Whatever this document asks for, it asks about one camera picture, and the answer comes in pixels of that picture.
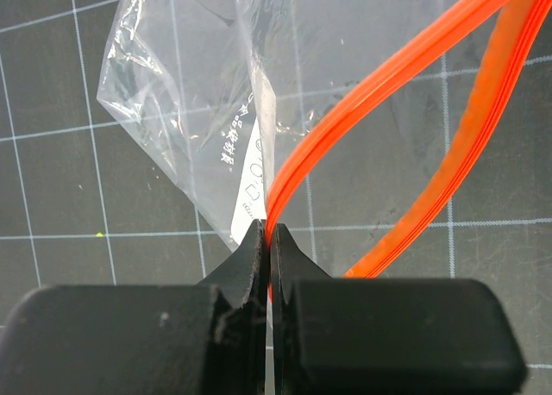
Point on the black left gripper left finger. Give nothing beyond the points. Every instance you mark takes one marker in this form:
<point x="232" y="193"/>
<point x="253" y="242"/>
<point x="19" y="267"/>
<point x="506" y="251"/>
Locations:
<point x="207" y="338"/>

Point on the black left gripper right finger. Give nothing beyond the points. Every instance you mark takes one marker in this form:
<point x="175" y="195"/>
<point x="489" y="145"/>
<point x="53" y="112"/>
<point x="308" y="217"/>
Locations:
<point x="386" y="336"/>

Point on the clear bag with orange zipper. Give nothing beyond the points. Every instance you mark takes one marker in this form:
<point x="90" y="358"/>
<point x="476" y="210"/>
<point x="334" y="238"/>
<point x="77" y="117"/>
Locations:
<point x="358" y="124"/>

